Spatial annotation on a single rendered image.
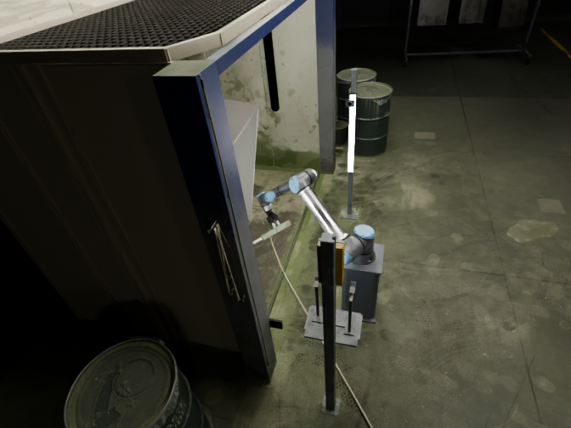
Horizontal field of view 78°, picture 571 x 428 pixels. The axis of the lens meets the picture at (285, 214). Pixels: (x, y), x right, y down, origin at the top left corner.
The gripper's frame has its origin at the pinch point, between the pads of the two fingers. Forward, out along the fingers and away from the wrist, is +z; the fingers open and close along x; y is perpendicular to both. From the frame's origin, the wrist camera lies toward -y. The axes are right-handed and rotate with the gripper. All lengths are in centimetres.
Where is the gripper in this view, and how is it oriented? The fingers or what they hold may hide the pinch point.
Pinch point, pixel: (278, 229)
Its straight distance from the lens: 325.3
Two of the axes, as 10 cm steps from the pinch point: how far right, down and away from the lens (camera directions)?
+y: -3.8, 0.4, 9.2
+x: -8.2, 4.5, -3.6
